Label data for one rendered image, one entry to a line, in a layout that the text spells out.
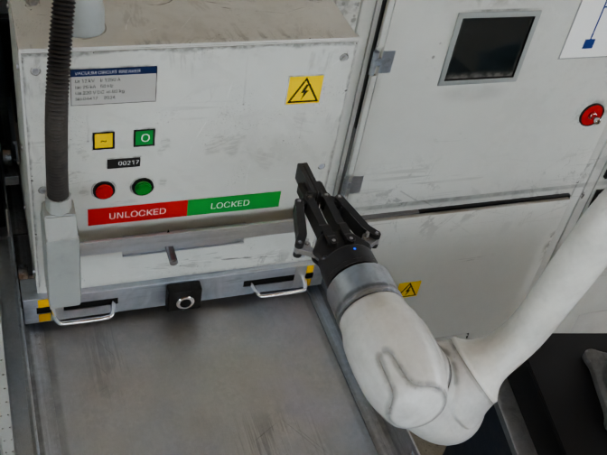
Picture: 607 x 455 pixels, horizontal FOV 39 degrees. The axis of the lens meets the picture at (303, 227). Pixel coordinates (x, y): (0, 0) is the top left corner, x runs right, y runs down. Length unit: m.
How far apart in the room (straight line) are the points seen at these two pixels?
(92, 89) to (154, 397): 0.52
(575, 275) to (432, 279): 1.08
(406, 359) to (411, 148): 0.87
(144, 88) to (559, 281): 0.63
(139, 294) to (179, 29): 0.49
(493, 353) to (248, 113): 0.52
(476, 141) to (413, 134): 0.16
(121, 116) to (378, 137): 0.64
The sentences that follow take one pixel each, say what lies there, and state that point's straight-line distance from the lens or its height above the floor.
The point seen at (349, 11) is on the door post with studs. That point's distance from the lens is 1.59.
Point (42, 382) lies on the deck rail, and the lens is 1.49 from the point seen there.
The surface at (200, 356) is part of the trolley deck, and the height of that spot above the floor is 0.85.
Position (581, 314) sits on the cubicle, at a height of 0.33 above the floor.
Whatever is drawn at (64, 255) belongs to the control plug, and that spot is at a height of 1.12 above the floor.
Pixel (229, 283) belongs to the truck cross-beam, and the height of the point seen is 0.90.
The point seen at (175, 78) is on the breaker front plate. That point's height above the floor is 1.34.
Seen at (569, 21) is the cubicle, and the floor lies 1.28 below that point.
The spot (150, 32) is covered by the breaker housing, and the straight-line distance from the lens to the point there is 1.27.
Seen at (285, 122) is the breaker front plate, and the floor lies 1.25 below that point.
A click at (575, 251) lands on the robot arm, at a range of 1.10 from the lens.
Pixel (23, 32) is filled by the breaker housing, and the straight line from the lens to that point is 1.26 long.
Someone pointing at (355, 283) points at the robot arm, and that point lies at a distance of 1.09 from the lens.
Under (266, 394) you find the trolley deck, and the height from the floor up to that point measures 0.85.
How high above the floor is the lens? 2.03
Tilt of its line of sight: 41 degrees down
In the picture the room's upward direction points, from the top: 12 degrees clockwise
